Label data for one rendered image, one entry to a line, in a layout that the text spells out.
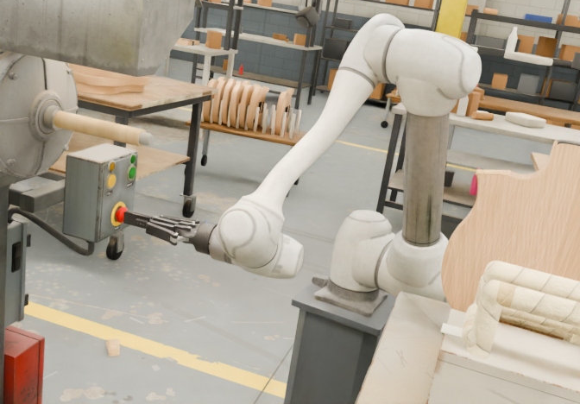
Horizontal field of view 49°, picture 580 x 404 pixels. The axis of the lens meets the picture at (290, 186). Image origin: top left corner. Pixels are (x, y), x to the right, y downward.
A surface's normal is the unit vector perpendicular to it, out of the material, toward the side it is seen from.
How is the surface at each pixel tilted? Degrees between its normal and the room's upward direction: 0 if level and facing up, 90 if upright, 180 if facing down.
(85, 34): 90
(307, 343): 90
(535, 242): 90
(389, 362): 0
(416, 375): 0
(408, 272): 105
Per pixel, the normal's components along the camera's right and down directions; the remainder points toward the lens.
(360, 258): -0.58, 0.10
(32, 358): 0.94, 0.22
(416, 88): -0.60, 0.51
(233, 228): -0.25, -0.17
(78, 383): 0.15, -0.95
